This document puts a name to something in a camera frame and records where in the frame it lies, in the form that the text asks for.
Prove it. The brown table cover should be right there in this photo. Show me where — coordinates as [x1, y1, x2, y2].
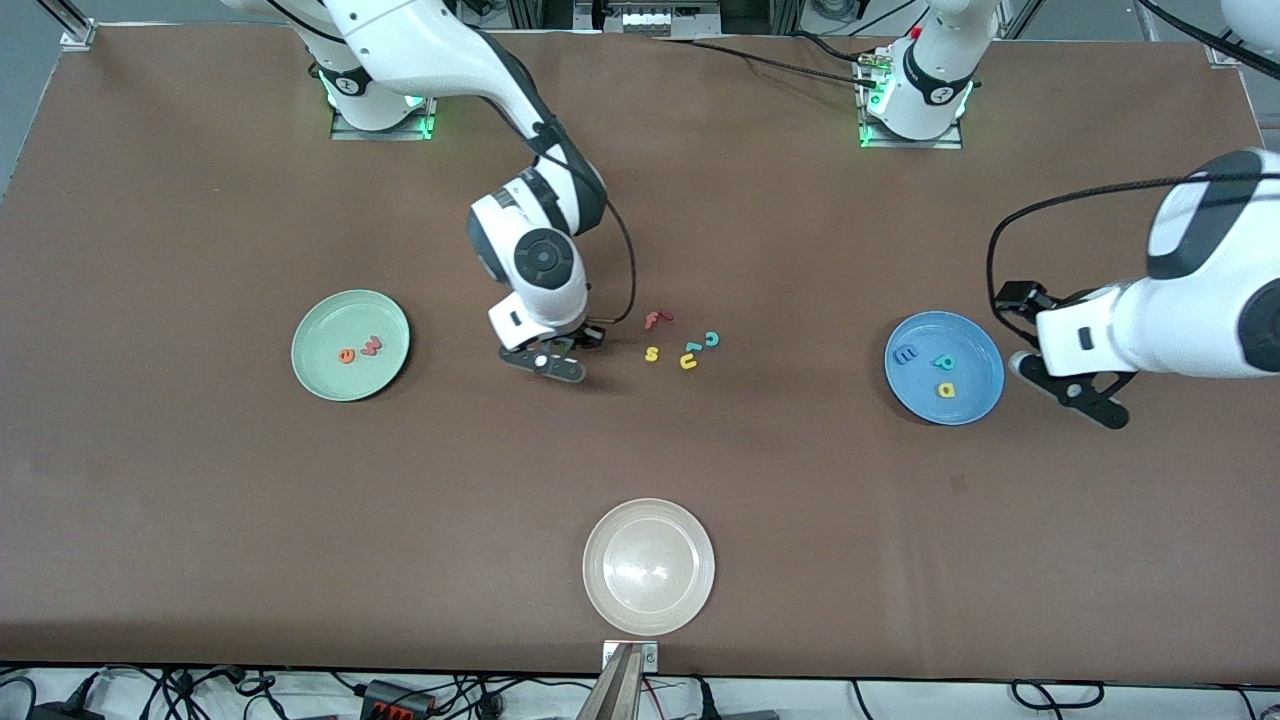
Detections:
[0, 22, 1280, 689]

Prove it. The green plate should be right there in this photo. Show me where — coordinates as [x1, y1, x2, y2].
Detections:
[290, 290, 412, 403]

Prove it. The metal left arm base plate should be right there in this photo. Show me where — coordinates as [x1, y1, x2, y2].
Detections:
[857, 58, 967, 152]

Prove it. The black orange power strip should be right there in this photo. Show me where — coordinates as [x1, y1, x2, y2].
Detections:
[360, 679, 437, 720]

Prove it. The blue plate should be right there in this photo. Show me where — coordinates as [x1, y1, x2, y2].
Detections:
[884, 311, 1005, 427]

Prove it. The black looped cable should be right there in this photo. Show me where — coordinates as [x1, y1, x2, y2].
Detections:
[1009, 679, 1107, 712]

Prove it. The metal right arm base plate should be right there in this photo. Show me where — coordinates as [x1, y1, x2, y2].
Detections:
[330, 95, 442, 142]

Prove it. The grey control box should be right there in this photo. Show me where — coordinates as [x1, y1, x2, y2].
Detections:
[574, 0, 722, 37]

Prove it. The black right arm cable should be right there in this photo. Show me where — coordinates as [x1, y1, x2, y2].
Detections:
[480, 95, 638, 327]

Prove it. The black cable across table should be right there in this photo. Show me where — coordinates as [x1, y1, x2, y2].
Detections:
[650, 30, 886, 91]

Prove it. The beige plate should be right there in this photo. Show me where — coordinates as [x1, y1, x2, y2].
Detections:
[582, 498, 717, 637]

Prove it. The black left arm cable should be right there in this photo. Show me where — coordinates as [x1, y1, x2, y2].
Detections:
[987, 0, 1280, 322]

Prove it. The metal bracket plate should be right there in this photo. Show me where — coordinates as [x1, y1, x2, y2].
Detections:
[602, 641, 660, 673]

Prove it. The aluminium camera post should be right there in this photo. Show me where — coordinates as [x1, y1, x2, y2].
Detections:
[577, 643, 647, 720]

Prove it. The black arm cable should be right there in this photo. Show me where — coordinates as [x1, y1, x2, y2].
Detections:
[987, 0, 1280, 322]
[480, 95, 638, 327]

